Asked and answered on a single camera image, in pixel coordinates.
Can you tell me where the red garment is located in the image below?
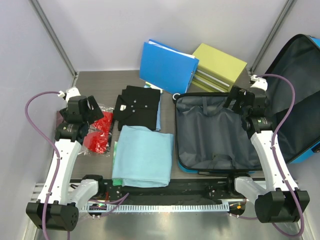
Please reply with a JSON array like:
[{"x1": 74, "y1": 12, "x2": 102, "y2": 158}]
[{"x1": 79, "y1": 104, "x2": 115, "y2": 156}]

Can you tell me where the black polo shirt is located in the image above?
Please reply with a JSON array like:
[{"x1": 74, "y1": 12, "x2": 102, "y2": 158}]
[{"x1": 113, "y1": 85, "x2": 161, "y2": 131}]

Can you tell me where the blue button shirt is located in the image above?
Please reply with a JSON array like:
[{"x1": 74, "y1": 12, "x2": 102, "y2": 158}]
[{"x1": 155, "y1": 100, "x2": 161, "y2": 132}]

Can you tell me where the light blue towel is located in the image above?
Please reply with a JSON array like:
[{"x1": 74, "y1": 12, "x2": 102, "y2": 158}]
[{"x1": 113, "y1": 125, "x2": 174, "y2": 188}]

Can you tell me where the green white tie-dye cloth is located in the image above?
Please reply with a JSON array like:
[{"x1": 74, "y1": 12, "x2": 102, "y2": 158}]
[{"x1": 111, "y1": 141, "x2": 123, "y2": 186}]

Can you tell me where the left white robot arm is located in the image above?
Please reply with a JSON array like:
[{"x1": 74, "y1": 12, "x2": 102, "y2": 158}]
[{"x1": 26, "y1": 87, "x2": 106, "y2": 235}]

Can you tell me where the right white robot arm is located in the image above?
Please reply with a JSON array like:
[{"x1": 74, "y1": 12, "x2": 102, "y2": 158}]
[{"x1": 223, "y1": 74, "x2": 310, "y2": 224}]

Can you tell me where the marker pens pack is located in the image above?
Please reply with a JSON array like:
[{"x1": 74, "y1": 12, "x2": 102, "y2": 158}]
[{"x1": 143, "y1": 81, "x2": 163, "y2": 94}]

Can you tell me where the maroon folded cloth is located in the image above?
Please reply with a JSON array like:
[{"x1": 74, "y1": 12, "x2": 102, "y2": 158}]
[{"x1": 55, "y1": 111, "x2": 64, "y2": 128}]

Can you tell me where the olive green drawer box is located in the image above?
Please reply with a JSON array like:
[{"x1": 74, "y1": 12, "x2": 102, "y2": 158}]
[{"x1": 192, "y1": 43, "x2": 247, "y2": 93}]

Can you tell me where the blue open suitcase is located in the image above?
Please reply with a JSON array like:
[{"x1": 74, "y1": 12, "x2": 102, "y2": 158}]
[{"x1": 173, "y1": 34, "x2": 320, "y2": 173}]

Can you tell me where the blue file folder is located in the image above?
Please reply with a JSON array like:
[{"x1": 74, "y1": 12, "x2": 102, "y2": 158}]
[{"x1": 139, "y1": 39, "x2": 199, "y2": 94}]

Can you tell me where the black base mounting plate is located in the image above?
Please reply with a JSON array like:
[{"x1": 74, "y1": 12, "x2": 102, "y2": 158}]
[{"x1": 93, "y1": 177, "x2": 245, "y2": 206}]

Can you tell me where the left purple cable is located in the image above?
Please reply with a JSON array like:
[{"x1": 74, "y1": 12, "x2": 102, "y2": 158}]
[{"x1": 24, "y1": 90, "x2": 130, "y2": 240}]

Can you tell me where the right aluminium frame post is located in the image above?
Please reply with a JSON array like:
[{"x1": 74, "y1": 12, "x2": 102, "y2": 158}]
[{"x1": 248, "y1": 0, "x2": 297, "y2": 75}]

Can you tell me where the aluminium frame post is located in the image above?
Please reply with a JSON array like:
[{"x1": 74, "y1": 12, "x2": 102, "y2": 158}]
[
  {"x1": 248, "y1": 0, "x2": 297, "y2": 75},
  {"x1": 29, "y1": 0, "x2": 78, "y2": 81}
]

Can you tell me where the white slotted cable duct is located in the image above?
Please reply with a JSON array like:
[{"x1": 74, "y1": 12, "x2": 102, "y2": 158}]
[{"x1": 80, "y1": 202, "x2": 230, "y2": 214}]

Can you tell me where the left aluminium frame post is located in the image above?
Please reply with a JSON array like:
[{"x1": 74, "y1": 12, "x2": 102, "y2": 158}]
[{"x1": 29, "y1": 0, "x2": 78, "y2": 81}]

